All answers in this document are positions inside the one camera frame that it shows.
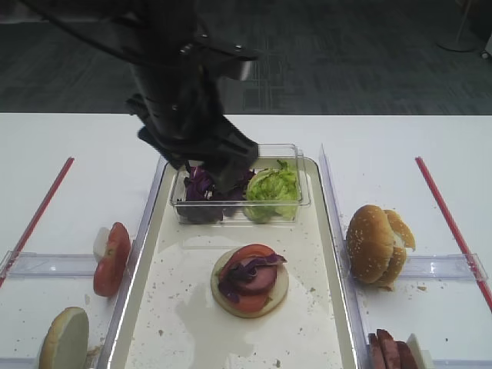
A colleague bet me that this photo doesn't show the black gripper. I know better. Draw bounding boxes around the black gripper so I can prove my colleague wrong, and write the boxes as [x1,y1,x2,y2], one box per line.
[126,61,258,192]

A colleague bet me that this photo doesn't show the purple cabbage piece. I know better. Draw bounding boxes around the purple cabbage piece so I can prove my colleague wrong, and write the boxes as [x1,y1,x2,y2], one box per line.
[218,253,287,303]

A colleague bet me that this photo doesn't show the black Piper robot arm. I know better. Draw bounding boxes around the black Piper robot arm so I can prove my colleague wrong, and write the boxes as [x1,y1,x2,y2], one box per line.
[1,1,258,192]

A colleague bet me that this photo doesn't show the green lettuce head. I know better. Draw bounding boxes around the green lettuce head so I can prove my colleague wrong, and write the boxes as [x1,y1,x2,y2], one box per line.
[244,160,300,224]

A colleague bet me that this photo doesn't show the tomato slice on bun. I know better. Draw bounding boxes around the tomato slice on bun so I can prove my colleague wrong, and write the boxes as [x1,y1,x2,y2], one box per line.
[218,244,275,314]

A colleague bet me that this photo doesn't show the upright tomato slices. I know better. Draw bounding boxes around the upright tomato slices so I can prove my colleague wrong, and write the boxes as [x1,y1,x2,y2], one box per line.
[93,222,131,298]

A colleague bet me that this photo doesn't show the upright meat slices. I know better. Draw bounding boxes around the upright meat slices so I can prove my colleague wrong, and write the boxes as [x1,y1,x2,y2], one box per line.
[368,329,418,369]

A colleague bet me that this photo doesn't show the white block behind meat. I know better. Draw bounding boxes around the white block behind meat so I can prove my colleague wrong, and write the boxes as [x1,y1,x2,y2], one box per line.
[407,334,436,369]

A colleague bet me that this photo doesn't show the purple cabbage pile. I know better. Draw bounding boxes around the purple cabbage pile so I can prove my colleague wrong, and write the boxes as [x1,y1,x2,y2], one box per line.
[177,167,255,224]

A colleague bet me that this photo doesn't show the clear plastic container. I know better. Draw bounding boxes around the clear plastic container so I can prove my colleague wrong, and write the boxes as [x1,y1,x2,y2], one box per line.
[169,144,310,224]

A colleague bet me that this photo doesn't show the ham slice on bun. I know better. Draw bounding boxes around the ham slice on bun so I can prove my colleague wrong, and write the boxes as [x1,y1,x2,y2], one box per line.
[227,257,277,295]

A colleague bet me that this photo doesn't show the white metal tray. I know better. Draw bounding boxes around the white metal tray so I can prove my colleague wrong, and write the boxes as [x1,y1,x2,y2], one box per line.
[124,159,354,368]

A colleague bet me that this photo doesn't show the bottom bun on tray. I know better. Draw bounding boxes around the bottom bun on tray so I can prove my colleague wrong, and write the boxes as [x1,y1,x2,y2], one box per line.
[211,248,289,318]

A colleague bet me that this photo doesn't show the left red strip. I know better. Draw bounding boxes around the left red strip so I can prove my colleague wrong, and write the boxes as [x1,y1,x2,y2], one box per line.
[0,157,75,286]

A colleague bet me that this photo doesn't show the red strip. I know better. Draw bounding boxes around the red strip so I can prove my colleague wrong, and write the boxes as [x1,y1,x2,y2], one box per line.
[415,157,491,309]
[0,157,75,286]

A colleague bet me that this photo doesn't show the sesame bun front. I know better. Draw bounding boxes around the sesame bun front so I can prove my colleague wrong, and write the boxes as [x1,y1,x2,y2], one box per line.
[346,204,394,284]

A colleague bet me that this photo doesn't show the sesame bun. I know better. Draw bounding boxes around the sesame bun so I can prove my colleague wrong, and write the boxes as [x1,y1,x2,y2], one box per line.
[346,204,394,284]
[376,210,415,291]

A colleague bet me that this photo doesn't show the sesame bun rear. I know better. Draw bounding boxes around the sesame bun rear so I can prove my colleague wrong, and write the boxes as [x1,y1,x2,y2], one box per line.
[376,210,415,291]

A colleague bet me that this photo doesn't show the upper left clear holder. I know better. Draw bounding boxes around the upper left clear holder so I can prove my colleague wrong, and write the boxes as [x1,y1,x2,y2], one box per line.
[1,251,97,278]

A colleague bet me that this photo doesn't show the clear holder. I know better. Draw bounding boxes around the clear holder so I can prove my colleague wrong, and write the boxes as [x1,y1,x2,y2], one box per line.
[0,357,38,369]
[399,254,488,281]
[433,359,492,369]
[1,251,97,278]

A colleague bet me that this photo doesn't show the upright bun half left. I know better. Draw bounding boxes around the upright bun half left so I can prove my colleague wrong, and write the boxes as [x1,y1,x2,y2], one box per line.
[38,307,89,369]

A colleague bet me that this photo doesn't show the right red strip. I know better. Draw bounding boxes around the right red strip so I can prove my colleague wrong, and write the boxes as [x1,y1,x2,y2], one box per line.
[415,157,491,309]

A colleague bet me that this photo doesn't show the upper right clear holder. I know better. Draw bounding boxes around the upper right clear holder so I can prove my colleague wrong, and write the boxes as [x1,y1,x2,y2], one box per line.
[399,254,488,281]

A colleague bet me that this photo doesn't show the lower left clear holder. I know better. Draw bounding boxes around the lower left clear holder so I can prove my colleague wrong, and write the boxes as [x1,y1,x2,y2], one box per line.
[0,357,38,369]

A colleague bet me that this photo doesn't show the white stand base background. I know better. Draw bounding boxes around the white stand base background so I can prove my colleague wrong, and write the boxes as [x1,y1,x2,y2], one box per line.
[436,0,476,53]

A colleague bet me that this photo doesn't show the lower right clear holder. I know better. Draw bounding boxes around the lower right clear holder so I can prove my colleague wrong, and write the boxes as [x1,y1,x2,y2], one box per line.
[433,359,492,369]

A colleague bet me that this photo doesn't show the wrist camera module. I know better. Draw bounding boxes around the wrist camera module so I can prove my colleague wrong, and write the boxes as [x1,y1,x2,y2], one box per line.
[180,33,261,81]

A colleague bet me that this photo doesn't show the left clear vertical rail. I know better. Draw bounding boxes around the left clear vertical rail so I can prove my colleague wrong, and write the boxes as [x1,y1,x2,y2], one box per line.
[96,157,168,368]

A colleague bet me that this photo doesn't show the clear vertical rail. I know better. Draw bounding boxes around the clear vertical rail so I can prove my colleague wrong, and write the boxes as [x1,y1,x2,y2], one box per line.
[96,157,168,368]
[318,145,374,368]

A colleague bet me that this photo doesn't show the right clear vertical rail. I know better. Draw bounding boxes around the right clear vertical rail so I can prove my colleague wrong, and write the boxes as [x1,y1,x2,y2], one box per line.
[318,145,374,368]

